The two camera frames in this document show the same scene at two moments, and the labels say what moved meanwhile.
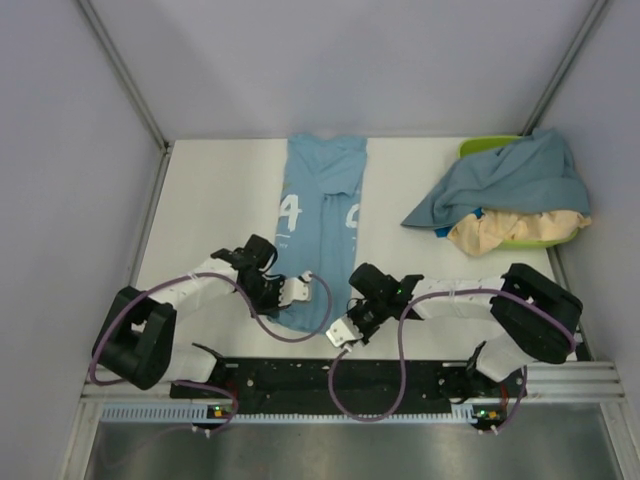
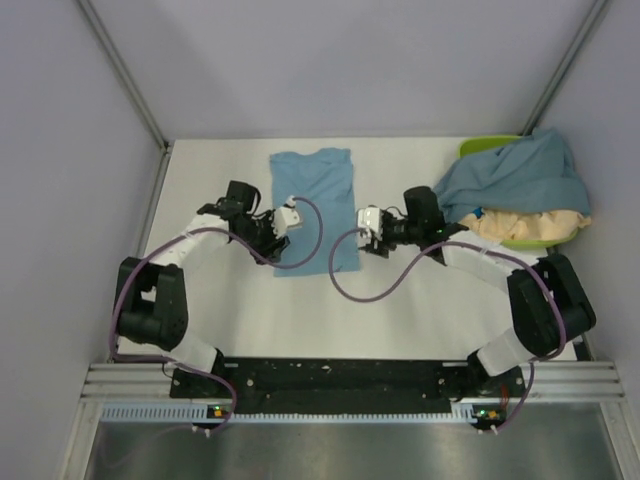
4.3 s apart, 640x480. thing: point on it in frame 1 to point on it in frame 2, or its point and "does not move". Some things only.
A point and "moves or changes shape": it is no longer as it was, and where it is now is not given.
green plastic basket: (485, 145) does not move
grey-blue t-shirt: (533, 172) does not move
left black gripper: (273, 305) to (273, 247)
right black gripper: (367, 333) to (381, 247)
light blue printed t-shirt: (318, 227) moves or changes shape
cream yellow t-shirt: (479, 233) does not move
